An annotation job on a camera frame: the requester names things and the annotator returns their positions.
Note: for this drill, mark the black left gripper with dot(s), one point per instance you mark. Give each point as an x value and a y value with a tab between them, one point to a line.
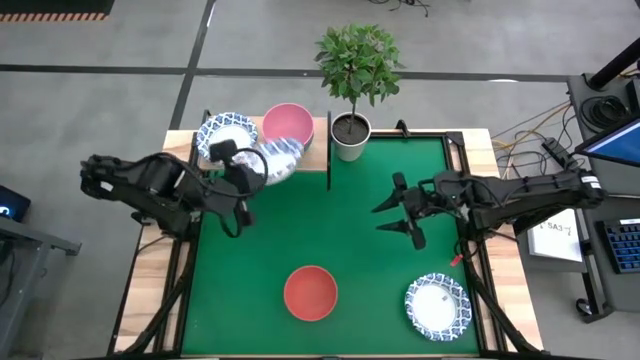
245	180

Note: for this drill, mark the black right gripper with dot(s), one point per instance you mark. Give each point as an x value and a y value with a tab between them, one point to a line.
422	202

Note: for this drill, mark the blue patterned paper bowl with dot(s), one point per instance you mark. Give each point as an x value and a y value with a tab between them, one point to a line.
225	127
280	155
437	307

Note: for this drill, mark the pink plastic bowl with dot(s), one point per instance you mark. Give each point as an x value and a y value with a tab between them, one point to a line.
287	122

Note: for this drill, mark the red plastic bowl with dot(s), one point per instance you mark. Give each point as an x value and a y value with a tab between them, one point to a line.
310	292

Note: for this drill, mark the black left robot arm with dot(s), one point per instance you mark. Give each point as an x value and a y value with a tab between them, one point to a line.
150	185

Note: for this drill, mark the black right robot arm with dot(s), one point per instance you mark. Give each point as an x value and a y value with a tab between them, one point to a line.
525	195

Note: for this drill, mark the small red tag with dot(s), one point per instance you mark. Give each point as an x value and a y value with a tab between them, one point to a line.
456	260

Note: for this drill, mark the green table mat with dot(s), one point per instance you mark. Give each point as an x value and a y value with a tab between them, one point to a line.
300	235

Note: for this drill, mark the white plant pot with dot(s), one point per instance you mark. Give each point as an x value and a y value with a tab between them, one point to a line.
350	145

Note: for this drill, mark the white paper sign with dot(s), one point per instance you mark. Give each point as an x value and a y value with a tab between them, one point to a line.
555	240

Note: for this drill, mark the small green leafy tree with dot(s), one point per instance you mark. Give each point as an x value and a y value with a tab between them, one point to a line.
357	62

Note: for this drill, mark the black power strip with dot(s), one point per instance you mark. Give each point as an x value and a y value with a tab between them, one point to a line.
557	150

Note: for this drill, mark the dark grey monitor desk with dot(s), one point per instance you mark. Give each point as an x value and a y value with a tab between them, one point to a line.
620	195

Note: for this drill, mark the computer monitor blue screen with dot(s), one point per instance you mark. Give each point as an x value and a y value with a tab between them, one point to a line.
615	145

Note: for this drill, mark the black computer keyboard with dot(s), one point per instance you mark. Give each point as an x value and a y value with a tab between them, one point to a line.
622	245

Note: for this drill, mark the grey metal side table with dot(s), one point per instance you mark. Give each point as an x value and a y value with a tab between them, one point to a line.
30	240

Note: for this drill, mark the dark device blue light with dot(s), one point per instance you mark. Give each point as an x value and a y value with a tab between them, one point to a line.
12	205

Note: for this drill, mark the black stand pole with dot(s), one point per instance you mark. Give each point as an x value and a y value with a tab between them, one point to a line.
615	62

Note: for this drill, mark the black mat hazard striped edge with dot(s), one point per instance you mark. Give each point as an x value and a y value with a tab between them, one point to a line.
50	6

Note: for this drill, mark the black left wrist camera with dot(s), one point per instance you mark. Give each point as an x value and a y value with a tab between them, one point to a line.
223	151

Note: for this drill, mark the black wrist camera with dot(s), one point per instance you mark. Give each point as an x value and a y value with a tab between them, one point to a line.
445	181
223	151

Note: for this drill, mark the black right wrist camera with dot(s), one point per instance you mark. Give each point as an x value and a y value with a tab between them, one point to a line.
445	181

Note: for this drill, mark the wooden shelf black metal frame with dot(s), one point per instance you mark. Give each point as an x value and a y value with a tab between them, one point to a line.
315	160

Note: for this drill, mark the black metal rig frame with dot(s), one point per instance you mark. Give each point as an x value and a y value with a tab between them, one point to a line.
456	141

